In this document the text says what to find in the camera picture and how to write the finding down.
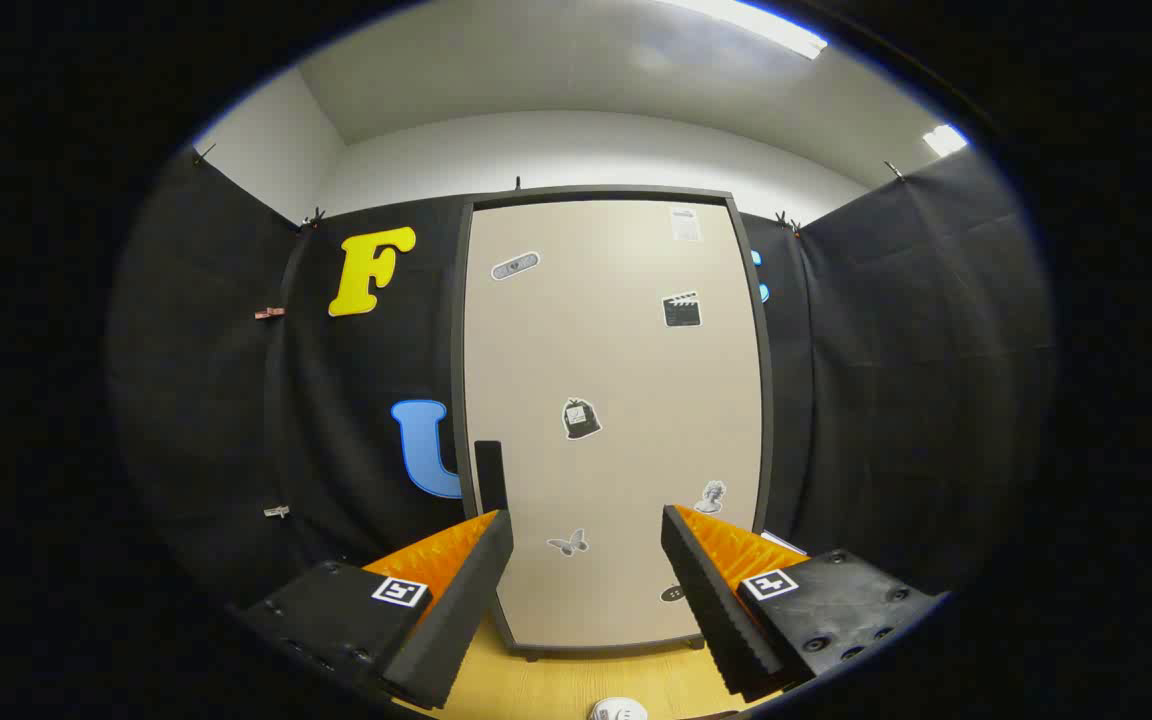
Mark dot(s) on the reddish clothes peg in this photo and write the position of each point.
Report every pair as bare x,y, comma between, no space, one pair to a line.
270,313

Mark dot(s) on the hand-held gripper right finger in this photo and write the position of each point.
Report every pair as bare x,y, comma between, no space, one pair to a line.
711,600

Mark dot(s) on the dark grey shoe cabinet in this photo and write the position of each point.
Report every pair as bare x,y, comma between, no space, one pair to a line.
457,330

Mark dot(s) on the black backdrop cloth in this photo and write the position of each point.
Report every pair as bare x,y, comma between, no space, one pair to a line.
886,380

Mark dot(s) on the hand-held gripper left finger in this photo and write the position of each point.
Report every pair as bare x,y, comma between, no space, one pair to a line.
456,610

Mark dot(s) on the long ceiling light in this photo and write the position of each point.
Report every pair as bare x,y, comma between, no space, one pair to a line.
756,25

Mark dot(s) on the small ceiling light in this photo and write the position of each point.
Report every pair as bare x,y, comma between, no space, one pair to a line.
944,140

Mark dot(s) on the white canvas shoe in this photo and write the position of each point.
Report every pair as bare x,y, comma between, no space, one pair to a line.
620,710

